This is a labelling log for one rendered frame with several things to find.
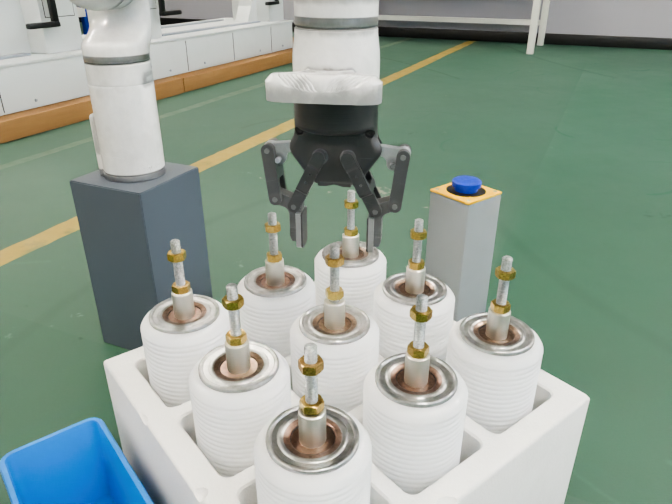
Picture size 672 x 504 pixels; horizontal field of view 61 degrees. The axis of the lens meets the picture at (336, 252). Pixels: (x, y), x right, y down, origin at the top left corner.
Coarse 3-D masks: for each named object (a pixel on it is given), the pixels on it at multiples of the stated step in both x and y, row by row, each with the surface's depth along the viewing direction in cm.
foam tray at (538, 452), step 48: (144, 384) 63; (144, 432) 60; (192, 432) 60; (480, 432) 57; (528, 432) 57; (576, 432) 62; (144, 480) 67; (192, 480) 51; (240, 480) 51; (384, 480) 51; (480, 480) 51; (528, 480) 58
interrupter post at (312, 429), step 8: (304, 416) 44; (312, 416) 44; (320, 416) 44; (304, 424) 44; (312, 424) 44; (320, 424) 44; (304, 432) 45; (312, 432) 45; (320, 432) 45; (304, 440) 45; (312, 440) 45; (320, 440) 45; (312, 448) 45
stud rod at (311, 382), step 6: (306, 348) 42; (312, 348) 42; (306, 354) 42; (312, 354) 42; (306, 360) 42; (312, 360) 42; (306, 378) 43; (312, 378) 43; (306, 384) 44; (312, 384) 43; (306, 390) 44; (312, 390) 44; (306, 396) 44; (312, 396) 44; (306, 402) 44; (312, 402) 44
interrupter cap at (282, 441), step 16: (288, 416) 48; (336, 416) 48; (272, 432) 46; (288, 432) 47; (336, 432) 47; (352, 432) 46; (272, 448) 45; (288, 448) 45; (304, 448) 45; (320, 448) 45; (336, 448) 45; (352, 448) 45; (288, 464) 43; (304, 464) 44; (320, 464) 44; (336, 464) 43
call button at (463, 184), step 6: (456, 180) 79; (462, 180) 79; (468, 180) 79; (474, 180) 79; (480, 180) 79; (456, 186) 78; (462, 186) 78; (468, 186) 77; (474, 186) 78; (480, 186) 78; (462, 192) 78; (468, 192) 78; (474, 192) 79
